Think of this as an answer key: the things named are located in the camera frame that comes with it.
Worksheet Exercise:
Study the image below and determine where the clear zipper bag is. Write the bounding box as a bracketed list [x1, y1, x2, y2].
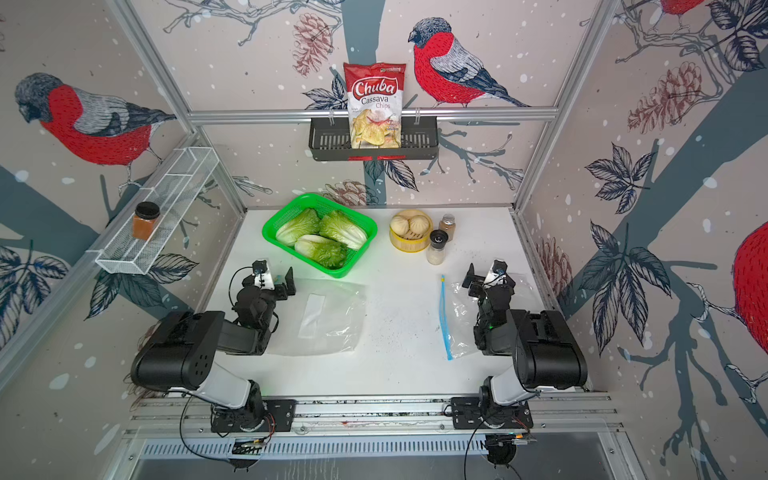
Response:
[266, 279, 367, 357]
[438, 273, 543, 361]

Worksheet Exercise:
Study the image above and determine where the white steamed bun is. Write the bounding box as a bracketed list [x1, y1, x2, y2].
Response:
[408, 215, 430, 239]
[390, 215, 410, 238]

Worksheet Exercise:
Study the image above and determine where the chinese cabbage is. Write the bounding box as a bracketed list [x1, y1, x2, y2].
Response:
[294, 235, 348, 269]
[319, 210, 368, 251]
[275, 208, 320, 247]

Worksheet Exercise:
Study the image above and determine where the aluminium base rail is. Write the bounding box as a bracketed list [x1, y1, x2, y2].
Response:
[122, 392, 624, 467]

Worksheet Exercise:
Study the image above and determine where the white steamed bun right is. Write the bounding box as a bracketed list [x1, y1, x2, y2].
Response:
[408, 215, 430, 239]

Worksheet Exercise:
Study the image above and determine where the red Chuba chips bag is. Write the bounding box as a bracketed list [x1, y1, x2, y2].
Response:
[344, 63, 406, 149]

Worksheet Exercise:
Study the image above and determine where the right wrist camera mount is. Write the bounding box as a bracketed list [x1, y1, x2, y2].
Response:
[483, 270, 508, 288]

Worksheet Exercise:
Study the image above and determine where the black lid spice shaker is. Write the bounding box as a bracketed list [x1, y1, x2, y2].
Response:
[426, 229, 449, 265]

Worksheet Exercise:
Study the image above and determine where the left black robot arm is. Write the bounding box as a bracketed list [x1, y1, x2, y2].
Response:
[130, 260, 296, 437]

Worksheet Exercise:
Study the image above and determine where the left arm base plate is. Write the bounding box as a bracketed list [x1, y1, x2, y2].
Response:
[210, 399, 296, 436]

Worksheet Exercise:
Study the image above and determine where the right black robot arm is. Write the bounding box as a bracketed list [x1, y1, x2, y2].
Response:
[461, 260, 588, 430]

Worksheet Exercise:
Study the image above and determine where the chinese cabbage front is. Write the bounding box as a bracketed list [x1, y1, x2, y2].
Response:
[294, 235, 348, 269]

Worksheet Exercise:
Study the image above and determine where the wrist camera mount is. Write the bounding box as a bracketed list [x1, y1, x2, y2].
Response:
[483, 270, 508, 288]
[253, 270, 274, 290]

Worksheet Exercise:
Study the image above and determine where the black hanging wire basket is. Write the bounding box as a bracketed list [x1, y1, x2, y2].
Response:
[309, 116, 439, 161]

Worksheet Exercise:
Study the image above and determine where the green plastic basket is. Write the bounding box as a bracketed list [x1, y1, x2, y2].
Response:
[262, 194, 378, 278]

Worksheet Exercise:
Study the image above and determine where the white wire shelf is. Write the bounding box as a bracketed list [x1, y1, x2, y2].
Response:
[96, 146, 219, 275]

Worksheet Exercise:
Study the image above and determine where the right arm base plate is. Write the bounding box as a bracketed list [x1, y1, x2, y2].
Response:
[443, 396, 534, 431]

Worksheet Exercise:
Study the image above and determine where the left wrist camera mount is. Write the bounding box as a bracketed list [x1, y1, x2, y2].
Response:
[253, 270, 274, 290]

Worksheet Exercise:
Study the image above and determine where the yellow bamboo steamer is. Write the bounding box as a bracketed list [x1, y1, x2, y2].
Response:
[389, 209, 433, 253]

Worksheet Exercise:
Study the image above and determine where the white steamed bun left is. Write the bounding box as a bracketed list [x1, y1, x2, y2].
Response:
[390, 215, 410, 238]

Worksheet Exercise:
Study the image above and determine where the brown spice shaker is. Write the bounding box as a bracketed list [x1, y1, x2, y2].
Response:
[439, 213, 456, 242]

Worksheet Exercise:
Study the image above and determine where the orange spice jar black lid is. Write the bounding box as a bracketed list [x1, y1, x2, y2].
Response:
[132, 201, 160, 241]

